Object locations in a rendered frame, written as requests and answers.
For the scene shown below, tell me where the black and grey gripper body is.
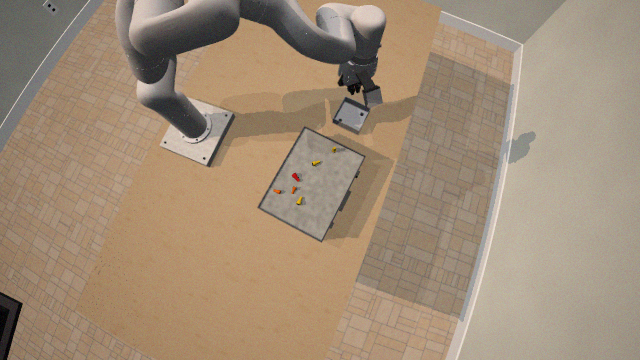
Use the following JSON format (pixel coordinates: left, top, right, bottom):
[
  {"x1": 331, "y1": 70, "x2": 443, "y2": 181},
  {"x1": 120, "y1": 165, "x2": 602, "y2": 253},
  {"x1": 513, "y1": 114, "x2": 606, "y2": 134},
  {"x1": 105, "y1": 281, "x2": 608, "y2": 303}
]
[{"x1": 338, "y1": 53, "x2": 378, "y2": 86}]

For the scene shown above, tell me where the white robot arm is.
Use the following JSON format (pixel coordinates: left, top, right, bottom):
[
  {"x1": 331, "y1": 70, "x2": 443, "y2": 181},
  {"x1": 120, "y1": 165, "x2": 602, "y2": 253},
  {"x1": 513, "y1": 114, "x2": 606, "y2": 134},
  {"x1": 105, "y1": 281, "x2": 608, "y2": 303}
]
[{"x1": 115, "y1": 0, "x2": 386, "y2": 144}]

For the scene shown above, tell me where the grey flat rectangular case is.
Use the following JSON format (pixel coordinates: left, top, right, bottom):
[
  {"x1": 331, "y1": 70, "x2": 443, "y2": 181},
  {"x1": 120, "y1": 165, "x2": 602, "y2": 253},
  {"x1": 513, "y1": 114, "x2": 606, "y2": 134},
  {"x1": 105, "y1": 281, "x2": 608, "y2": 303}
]
[{"x1": 257, "y1": 126, "x2": 366, "y2": 242}]

